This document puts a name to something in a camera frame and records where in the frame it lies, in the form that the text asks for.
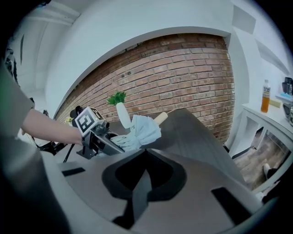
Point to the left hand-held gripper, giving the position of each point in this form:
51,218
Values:
85,123

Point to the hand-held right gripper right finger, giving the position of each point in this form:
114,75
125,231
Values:
196,201

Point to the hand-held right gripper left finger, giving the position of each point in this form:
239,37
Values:
87,180

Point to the light blue umbrella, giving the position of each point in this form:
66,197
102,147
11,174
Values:
144,134

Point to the person's left forearm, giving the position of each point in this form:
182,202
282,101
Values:
52,130

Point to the white vase with green plant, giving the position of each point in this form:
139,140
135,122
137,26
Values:
123,116

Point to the dark grey table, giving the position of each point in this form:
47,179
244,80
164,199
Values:
194,141

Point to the white desk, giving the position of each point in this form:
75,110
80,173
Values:
263,116

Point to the orange drink bottle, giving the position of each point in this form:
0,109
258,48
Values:
265,102

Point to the beige flat box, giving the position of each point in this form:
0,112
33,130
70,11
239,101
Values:
275,103

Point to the white wall panel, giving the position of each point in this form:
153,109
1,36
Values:
243,19

